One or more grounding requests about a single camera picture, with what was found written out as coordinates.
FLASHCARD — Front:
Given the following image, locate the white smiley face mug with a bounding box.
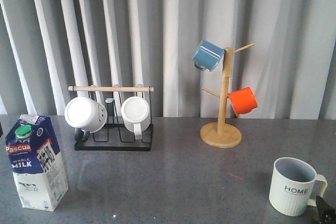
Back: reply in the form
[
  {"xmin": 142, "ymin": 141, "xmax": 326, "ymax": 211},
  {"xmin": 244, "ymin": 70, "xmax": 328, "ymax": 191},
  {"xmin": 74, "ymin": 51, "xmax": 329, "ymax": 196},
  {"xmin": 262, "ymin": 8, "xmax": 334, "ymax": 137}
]
[{"xmin": 65, "ymin": 97, "xmax": 108, "ymax": 142}]

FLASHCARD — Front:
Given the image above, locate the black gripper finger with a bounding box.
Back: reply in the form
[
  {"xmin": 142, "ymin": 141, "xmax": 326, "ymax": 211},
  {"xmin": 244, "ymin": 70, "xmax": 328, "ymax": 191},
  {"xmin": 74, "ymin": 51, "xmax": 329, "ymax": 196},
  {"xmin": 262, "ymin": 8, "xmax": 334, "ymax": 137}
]
[{"xmin": 316, "ymin": 196, "xmax": 335, "ymax": 223}]

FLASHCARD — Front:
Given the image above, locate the grey pleated curtain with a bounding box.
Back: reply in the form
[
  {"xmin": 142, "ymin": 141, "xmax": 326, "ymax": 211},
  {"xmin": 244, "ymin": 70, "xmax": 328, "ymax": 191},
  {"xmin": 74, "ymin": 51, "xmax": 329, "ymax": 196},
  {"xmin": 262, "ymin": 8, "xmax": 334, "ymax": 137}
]
[{"xmin": 1, "ymin": 0, "xmax": 335, "ymax": 120}]

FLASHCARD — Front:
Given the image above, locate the orange enamel mug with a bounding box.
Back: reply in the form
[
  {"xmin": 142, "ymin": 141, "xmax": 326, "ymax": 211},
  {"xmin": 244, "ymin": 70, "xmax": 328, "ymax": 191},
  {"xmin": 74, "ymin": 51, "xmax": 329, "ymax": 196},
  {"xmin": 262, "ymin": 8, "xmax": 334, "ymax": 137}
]
[{"xmin": 228, "ymin": 87, "xmax": 258, "ymax": 115}]

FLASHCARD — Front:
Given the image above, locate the blue enamel mug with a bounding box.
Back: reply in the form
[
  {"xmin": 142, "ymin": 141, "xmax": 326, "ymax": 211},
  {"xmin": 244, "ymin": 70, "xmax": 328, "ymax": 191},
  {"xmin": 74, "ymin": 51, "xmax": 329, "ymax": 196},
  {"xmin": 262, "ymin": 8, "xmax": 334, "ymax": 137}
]
[{"xmin": 192, "ymin": 40, "xmax": 225, "ymax": 72}]

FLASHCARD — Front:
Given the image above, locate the black wire mug rack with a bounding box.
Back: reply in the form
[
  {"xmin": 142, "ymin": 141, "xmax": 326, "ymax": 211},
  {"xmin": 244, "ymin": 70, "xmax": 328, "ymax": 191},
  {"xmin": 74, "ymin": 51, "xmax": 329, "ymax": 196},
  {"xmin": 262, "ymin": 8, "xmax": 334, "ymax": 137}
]
[{"xmin": 68, "ymin": 86, "xmax": 154, "ymax": 152}]

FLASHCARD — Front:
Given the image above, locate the white ribbed mug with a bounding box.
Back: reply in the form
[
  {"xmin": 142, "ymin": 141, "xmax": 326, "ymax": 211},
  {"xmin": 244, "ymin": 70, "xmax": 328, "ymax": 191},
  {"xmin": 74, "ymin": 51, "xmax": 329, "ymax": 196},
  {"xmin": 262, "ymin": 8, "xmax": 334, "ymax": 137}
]
[{"xmin": 121, "ymin": 96, "xmax": 151, "ymax": 140}]

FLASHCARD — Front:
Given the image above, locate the blue white milk carton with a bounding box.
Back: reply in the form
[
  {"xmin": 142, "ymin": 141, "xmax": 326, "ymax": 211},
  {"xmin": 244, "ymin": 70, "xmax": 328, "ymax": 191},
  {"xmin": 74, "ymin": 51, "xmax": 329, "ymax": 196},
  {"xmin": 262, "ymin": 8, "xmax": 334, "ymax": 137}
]
[{"xmin": 5, "ymin": 114, "xmax": 68, "ymax": 211}]

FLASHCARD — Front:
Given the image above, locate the cream HOME mug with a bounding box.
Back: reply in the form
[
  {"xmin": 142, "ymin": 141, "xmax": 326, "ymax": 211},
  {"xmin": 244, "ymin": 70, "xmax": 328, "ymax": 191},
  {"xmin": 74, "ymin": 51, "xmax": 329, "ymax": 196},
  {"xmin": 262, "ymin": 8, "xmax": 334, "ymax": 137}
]
[{"xmin": 269, "ymin": 157, "xmax": 328, "ymax": 217}]

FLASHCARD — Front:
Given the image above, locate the wooden mug tree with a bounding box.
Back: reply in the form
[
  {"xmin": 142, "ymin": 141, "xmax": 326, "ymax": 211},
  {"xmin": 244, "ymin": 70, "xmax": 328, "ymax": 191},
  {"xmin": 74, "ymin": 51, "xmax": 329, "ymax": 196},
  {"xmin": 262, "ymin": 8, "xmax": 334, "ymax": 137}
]
[{"xmin": 199, "ymin": 43, "xmax": 255, "ymax": 148}]

